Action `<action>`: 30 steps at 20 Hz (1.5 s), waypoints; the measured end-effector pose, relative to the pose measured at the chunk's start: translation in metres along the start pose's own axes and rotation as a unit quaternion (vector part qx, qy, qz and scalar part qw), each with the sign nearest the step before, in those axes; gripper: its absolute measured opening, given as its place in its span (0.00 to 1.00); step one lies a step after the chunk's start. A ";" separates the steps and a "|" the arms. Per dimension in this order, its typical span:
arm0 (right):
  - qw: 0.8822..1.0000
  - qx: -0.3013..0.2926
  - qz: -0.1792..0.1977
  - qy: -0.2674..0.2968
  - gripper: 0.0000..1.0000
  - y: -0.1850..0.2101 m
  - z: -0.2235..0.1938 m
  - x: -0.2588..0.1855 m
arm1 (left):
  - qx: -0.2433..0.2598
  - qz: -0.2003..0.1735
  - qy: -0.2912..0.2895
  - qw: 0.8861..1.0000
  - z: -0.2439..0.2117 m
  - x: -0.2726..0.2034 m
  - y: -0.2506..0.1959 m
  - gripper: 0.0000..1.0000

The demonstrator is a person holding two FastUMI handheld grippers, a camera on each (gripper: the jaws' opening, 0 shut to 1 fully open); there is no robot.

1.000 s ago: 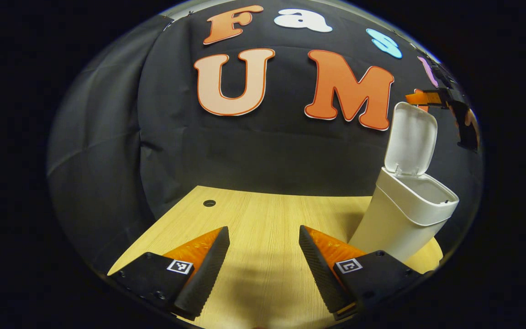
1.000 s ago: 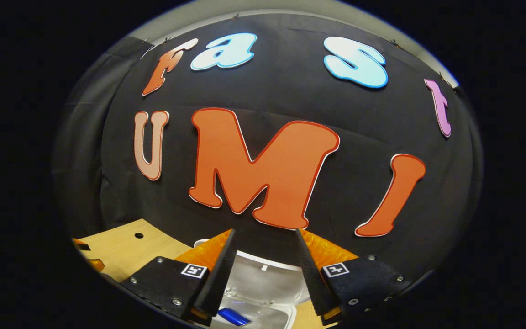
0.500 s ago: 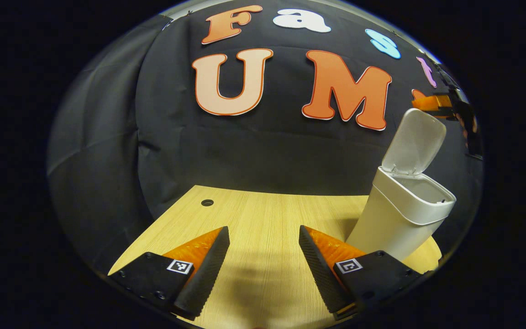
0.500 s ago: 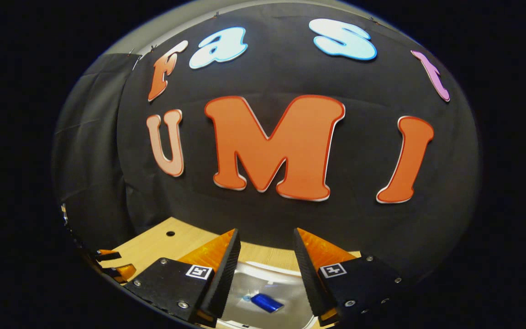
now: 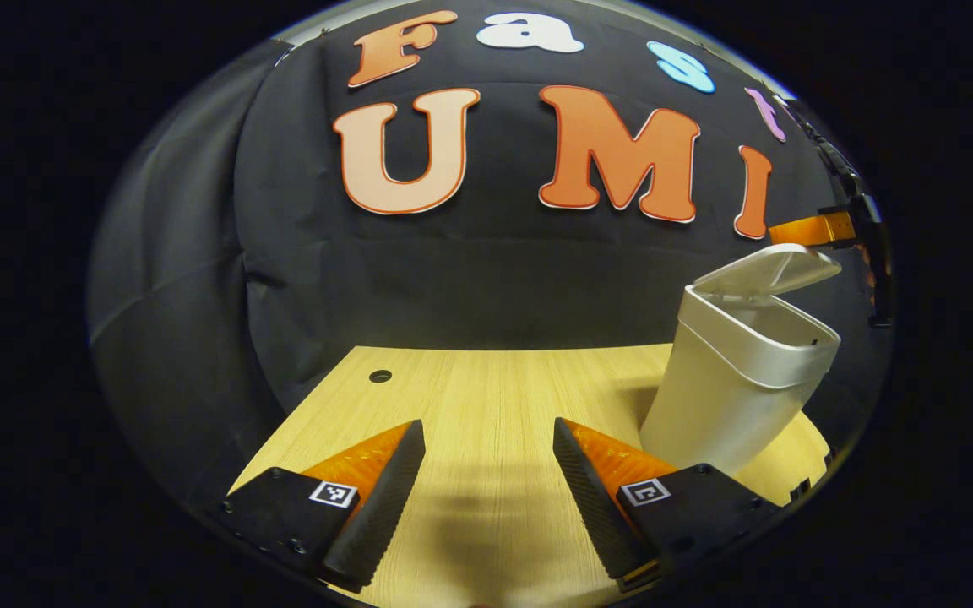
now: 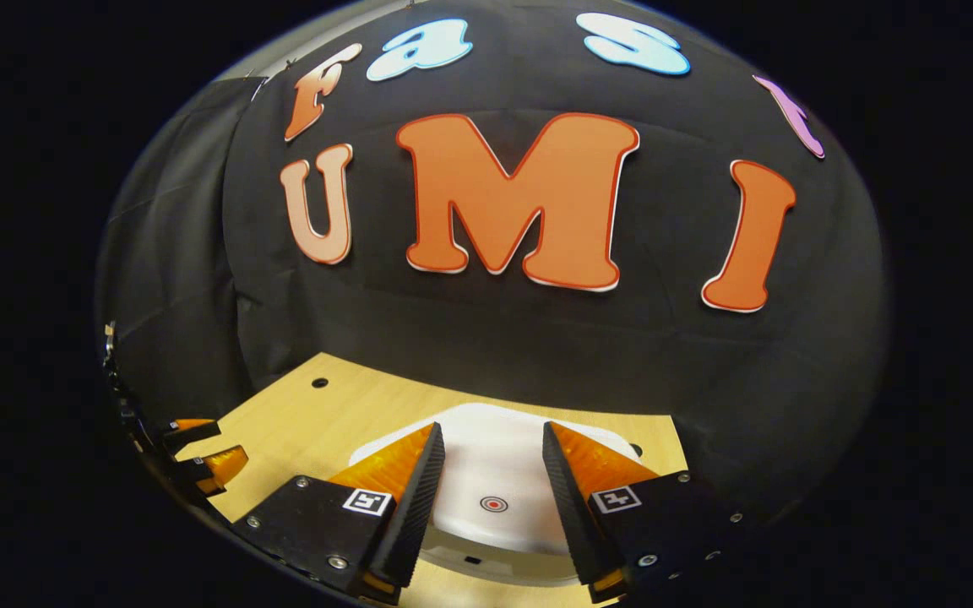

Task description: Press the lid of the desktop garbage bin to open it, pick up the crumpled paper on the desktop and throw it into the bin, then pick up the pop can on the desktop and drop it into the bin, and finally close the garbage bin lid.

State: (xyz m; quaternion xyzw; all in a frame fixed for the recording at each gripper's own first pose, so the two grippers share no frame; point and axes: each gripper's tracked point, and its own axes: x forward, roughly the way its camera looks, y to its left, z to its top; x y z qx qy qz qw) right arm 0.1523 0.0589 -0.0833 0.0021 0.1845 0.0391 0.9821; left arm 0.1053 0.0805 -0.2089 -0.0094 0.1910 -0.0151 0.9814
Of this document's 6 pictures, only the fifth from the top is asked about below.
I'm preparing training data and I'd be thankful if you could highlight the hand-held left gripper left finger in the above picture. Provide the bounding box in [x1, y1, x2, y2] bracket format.
[220, 419, 427, 594]

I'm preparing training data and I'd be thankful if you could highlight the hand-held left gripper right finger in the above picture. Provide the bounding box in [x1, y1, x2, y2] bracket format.
[552, 415, 784, 593]

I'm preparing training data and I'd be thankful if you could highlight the white desktop garbage bin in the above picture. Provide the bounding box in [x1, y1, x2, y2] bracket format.
[638, 243, 843, 479]

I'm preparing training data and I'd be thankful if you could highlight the wooden desktop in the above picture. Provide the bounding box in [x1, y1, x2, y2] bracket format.
[228, 342, 834, 608]

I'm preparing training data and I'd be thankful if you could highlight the black equipment stand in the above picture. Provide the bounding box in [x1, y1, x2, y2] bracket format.
[778, 95, 867, 199]

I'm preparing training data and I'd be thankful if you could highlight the black backdrop cloth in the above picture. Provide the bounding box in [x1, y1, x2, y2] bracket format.
[88, 0, 890, 509]

